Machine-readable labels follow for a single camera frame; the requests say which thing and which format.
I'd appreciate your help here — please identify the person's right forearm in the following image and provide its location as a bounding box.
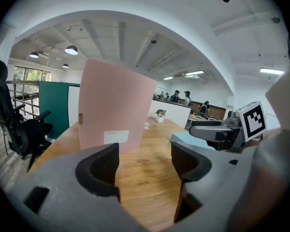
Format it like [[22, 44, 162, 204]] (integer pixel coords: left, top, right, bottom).
[[227, 57, 290, 232]]

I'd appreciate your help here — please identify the pink file box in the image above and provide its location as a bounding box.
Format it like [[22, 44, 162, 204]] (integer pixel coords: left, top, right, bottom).
[[78, 58, 158, 154]]

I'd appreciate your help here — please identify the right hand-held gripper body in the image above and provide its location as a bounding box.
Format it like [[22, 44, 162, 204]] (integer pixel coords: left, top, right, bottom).
[[223, 101, 267, 152]]

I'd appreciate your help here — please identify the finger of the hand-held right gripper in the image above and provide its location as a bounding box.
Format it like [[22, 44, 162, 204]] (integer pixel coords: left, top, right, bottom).
[[190, 119, 227, 128], [188, 125, 243, 151]]

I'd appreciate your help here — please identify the wooden table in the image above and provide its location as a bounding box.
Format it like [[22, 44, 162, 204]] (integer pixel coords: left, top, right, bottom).
[[67, 85, 192, 130]]

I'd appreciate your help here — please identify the small potted purple flower plant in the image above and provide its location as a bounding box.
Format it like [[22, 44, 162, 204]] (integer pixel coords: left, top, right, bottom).
[[154, 109, 167, 123]]

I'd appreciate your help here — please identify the blue file box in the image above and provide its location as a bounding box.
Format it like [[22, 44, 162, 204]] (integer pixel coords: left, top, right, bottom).
[[170, 132, 217, 151]]

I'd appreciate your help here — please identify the large black pendant lamp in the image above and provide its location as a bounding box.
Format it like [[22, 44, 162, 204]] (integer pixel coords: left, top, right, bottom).
[[64, 45, 78, 56]]

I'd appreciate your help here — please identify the metal balcony railing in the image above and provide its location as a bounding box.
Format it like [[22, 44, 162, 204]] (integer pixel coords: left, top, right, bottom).
[[6, 80, 41, 120]]

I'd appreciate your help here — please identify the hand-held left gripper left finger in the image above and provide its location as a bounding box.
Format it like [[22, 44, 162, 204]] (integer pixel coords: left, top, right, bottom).
[[4, 143, 150, 232]]

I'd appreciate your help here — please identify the green partition panel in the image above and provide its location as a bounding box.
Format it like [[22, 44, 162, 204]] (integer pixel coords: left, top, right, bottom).
[[38, 81, 70, 140]]

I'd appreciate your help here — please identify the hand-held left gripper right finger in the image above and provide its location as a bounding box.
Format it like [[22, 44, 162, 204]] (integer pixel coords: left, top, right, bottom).
[[171, 141, 257, 224]]

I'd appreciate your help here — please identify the black office chair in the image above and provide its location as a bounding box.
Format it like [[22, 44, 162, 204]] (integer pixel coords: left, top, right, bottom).
[[0, 59, 53, 173]]

